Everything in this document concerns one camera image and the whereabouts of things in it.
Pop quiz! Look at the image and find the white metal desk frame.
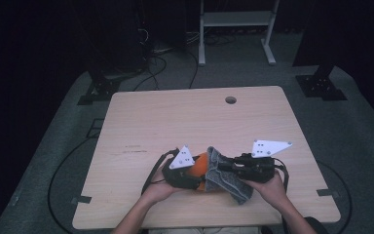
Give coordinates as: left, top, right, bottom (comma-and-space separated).
198, 0, 281, 67

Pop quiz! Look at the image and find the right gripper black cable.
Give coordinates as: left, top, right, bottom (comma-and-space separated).
272, 157, 290, 193

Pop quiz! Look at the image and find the gray floor tape piece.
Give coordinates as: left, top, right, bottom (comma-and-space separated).
70, 195, 93, 206
316, 188, 342, 199

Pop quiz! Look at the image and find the black stand base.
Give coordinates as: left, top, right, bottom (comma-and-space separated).
295, 63, 349, 102
76, 73, 122, 106

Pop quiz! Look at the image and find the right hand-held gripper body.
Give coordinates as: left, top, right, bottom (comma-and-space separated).
233, 139, 294, 184

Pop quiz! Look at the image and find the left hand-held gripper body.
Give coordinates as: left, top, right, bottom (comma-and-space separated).
161, 144, 206, 191

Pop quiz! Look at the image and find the orange fruit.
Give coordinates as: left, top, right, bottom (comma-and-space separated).
186, 151, 210, 193

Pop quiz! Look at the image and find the gray cloth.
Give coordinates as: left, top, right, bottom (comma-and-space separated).
205, 145, 254, 206

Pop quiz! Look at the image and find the person's left hand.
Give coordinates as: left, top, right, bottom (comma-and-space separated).
140, 168, 190, 207

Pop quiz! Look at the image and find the person's right hand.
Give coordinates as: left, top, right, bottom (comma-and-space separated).
239, 170, 290, 213

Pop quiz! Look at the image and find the black floor cable loop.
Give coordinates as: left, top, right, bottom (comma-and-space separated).
316, 160, 354, 234
47, 136, 95, 234

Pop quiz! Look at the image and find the dark cabinet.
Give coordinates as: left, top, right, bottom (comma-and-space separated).
86, 0, 152, 74

